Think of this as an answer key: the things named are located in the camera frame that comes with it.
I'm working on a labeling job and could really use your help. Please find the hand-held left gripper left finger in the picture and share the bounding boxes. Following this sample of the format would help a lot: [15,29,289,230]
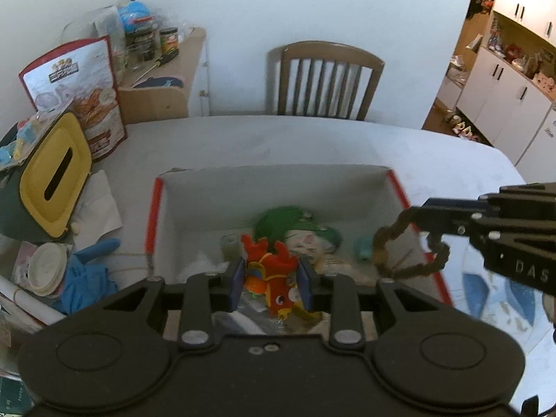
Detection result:
[101,259,246,351]

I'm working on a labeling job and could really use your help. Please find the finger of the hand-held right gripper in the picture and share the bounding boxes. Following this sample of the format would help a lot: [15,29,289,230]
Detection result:
[410,197,492,237]

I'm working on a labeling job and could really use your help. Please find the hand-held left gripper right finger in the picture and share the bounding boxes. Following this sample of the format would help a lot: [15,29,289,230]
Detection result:
[297,259,442,351]

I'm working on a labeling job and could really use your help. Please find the red rooster plush toy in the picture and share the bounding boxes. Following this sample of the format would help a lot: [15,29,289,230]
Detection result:
[240,233,305,321]

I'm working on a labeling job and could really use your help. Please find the yellow spotted plush toy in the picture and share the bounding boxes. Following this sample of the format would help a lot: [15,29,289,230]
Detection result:
[314,255,375,277]

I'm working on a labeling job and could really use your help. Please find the pale green small roll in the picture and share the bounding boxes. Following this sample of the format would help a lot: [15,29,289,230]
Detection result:
[220,233,241,258]

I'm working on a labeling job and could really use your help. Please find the small teal toy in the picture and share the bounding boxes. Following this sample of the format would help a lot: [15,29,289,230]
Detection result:
[352,235,375,262]

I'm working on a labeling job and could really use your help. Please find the green haired doll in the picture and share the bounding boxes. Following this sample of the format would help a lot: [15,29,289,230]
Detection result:
[253,205,345,266]

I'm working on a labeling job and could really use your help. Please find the brown beaded bracelet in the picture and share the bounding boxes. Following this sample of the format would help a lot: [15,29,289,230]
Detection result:
[373,208,451,279]

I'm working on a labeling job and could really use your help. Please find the red cardboard box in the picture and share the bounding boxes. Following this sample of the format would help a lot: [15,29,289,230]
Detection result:
[145,164,455,344]

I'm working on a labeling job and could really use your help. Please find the small shoes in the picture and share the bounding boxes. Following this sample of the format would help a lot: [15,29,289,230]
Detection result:
[444,112,479,140]

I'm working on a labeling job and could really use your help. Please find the white paper tissue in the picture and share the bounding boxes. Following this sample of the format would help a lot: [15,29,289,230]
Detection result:
[71,169,125,245]

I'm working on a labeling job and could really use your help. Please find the round white lidded container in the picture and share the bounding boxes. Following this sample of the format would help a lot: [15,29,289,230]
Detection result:
[25,242,69,299]

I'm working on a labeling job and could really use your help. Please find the brown wooden chair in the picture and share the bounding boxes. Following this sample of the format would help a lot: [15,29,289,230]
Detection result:
[265,41,386,121]

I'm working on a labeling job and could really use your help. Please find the rolled paper tube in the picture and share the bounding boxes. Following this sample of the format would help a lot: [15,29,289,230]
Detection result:
[0,277,58,327]

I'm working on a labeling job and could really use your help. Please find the dark blue fish-shaped pad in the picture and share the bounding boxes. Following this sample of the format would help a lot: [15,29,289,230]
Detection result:
[132,75,188,90]

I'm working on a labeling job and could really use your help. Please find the green tissue box yellow lid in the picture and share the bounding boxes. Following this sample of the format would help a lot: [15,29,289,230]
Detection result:
[0,110,95,244]

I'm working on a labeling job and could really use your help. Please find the wooden side cabinet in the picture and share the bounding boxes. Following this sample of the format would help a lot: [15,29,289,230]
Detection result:
[117,26,212,125]

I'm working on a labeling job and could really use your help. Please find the jar with orange label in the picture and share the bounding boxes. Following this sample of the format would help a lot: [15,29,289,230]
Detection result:
[158,27,180,55]

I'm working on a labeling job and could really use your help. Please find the dark glass jar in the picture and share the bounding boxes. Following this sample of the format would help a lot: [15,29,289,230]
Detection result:
[125,28,158,64]

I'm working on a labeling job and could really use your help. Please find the colourful toy packet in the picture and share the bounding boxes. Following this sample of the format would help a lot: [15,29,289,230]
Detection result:
[0,117,41,171]

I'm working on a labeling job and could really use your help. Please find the red printed snack bag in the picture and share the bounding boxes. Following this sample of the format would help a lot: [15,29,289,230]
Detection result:
[18,36,128,163]

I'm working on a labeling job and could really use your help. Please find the small blue globe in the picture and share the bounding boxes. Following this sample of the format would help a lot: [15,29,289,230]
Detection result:
[117,0,153,31]

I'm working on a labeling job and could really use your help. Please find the clear plastic bag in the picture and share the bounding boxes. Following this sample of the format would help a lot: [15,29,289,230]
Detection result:
[63,6,127,54]

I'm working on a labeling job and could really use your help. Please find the white wall cabinet unit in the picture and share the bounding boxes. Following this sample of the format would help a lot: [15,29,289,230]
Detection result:
[434,0,556,180]

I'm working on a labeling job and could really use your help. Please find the black handled screwdriver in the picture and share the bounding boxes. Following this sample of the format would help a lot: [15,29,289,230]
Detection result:
[130,47,180,83]

